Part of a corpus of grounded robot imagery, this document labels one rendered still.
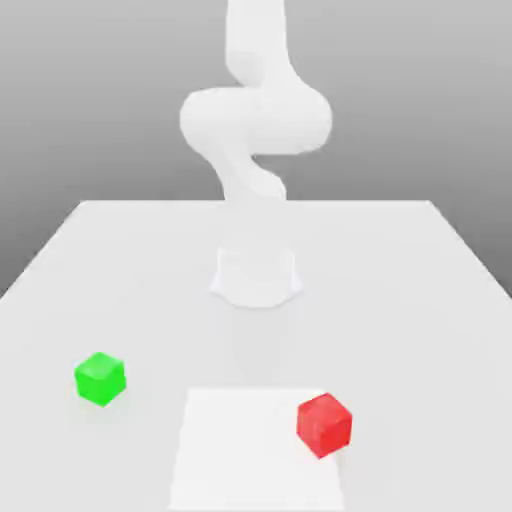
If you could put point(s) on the small green cube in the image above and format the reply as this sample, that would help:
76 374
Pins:
100 379

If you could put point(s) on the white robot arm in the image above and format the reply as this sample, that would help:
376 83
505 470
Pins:
256 120

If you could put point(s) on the small red cube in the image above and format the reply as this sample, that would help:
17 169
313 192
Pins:
324 426

